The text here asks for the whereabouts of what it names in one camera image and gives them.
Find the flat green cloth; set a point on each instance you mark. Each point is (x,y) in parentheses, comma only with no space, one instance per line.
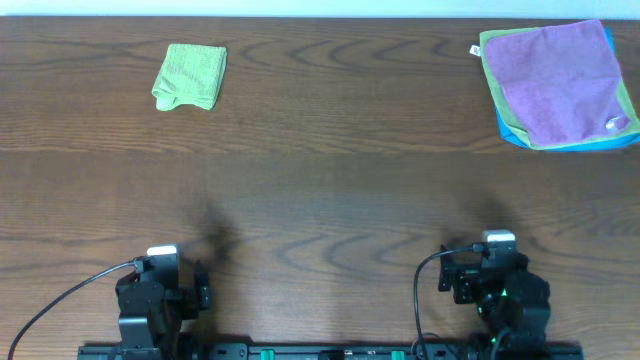
(500,100)

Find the blue cloth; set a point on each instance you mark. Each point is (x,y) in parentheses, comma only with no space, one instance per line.
(508,135)

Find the folded green cloth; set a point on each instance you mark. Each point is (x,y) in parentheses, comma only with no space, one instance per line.
(190,75)

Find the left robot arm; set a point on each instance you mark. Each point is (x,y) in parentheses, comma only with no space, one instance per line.
(153,307)

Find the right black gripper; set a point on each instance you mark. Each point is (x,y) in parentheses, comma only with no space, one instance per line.
(446,275)

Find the purple cloth with label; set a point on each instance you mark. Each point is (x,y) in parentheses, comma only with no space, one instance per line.
(563,83)

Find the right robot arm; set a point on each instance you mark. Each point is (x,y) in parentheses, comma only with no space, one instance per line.
(512,301)

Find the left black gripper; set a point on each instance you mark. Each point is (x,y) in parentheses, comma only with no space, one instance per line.
(201,292)

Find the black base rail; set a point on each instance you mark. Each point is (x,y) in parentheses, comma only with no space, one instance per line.
(242,351)

